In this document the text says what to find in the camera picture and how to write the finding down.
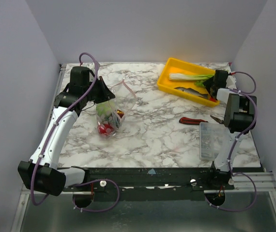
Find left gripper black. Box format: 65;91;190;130
83;76;115;104

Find green cabbage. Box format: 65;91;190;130
96;101;116;119

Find silver fish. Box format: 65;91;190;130
175;87;209;99

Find clear pink zip top bag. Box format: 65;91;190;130
95;80;137;137

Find dark red beet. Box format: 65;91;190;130
117;109;125;118

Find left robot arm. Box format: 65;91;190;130
17;66;115;196

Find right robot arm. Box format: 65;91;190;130
203;70;257;189

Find green celery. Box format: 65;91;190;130
194;80;205;88

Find white green leek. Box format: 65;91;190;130
169;73;214;81

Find yellow plastic tray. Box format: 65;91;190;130
157;58;220;107

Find red black utility knife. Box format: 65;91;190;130
179;117;208;125

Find clear plastic screw box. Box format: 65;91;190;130
199;122;225;161

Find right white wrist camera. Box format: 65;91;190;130
226;73;237;89

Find yellow handled pliers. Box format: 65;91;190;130
210;115;224;124

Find aluminium frame rail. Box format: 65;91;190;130
40;64;67;155

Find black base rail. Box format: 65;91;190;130
64;168;237;202

